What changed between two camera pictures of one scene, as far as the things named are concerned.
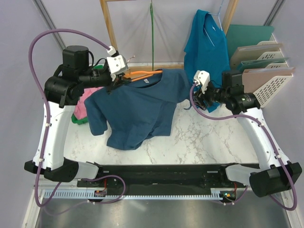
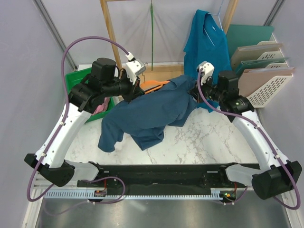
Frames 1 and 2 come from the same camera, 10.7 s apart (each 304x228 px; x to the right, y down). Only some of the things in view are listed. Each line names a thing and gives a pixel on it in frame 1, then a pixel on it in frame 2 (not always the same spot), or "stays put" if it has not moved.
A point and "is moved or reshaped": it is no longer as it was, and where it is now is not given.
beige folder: (251, 52) stays put
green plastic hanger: (152, 11) stays put
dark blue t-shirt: (130, 111) is moved or reshaped
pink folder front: (254, 79) stays put
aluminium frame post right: (272, 15) stays put
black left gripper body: (98, 77) -> (123, 86)
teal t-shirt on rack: (206, 56) stays put
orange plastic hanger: (136, 75) -> (149, 85)
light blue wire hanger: (220, 20) stays put
